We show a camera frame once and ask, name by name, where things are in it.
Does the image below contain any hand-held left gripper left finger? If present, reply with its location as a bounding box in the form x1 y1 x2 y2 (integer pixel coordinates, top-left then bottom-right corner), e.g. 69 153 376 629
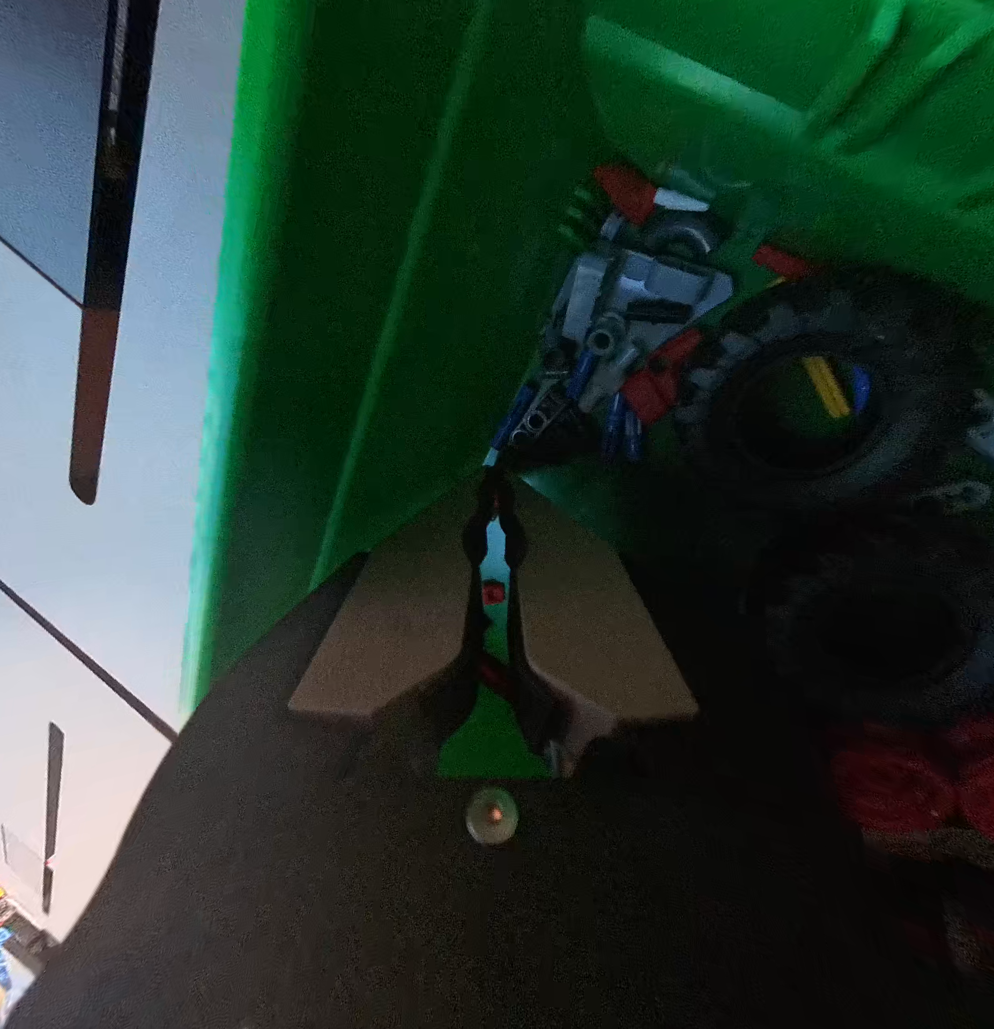
286 473 488 718

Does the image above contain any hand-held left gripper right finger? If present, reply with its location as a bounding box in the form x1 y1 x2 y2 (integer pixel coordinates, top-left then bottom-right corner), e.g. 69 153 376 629
495 473 701 779

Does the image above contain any pile of small lego pieces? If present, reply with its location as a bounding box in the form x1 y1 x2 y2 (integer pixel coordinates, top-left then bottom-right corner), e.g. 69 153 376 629
481 161 994 612

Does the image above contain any green plastic bin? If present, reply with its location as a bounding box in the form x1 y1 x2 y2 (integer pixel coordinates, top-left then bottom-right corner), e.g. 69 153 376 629
177 0 994 782

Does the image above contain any black rubber lego tire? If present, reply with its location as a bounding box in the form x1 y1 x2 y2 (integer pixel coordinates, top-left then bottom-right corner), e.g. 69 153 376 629
746 510 989 700
702 277 984 503

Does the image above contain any grey lego chassis assembly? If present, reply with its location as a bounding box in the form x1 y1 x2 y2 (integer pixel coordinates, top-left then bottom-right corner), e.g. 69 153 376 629
545 205 737 407

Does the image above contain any red lego wheel hub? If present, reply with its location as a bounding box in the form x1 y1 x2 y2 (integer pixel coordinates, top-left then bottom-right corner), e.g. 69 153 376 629
830 714 994 841

